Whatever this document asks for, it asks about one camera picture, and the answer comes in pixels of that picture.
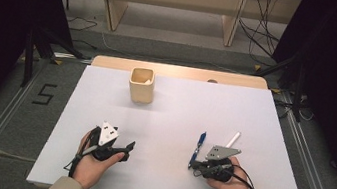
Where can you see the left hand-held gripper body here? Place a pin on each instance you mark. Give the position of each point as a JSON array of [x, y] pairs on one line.
[[107, 134]]

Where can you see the white board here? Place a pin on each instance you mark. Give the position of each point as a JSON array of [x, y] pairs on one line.
[[160, 181]]

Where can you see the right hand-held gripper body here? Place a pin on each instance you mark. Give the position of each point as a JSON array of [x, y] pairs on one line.
[[220, 152]]

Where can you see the person's left hand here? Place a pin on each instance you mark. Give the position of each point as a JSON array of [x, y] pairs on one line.
[[89, 170]]

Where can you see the black metal stand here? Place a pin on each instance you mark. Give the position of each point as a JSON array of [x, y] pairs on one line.
[[297, 86], [32, 54]]

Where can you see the short aluminium rail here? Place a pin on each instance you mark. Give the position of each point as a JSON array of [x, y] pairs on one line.
[[72, 57]]

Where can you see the long white pen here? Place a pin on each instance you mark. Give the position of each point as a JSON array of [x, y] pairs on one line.
[[233, 140]]

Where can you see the light wooden table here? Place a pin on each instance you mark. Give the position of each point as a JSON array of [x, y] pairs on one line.
[[180, 72]]

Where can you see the beige square cup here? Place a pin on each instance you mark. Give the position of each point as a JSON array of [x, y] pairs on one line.
[[141, 91]]

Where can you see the blue pen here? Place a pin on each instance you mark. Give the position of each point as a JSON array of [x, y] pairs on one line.
[[200, 143]]

